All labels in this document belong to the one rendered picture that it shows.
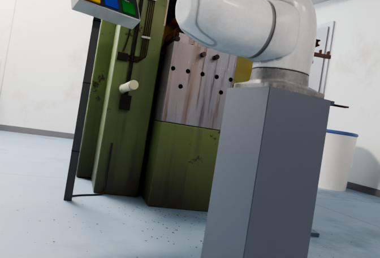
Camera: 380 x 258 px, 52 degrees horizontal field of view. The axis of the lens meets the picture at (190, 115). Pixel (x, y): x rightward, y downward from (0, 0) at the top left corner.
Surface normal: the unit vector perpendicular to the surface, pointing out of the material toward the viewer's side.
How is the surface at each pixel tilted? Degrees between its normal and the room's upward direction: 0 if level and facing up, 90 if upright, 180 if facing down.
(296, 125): 90
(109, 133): 90
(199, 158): 90
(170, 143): 90
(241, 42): 138
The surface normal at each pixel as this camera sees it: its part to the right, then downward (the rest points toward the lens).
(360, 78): -0.89, -0.15
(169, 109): 0.27, 0.03
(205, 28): -0.13, 0.71
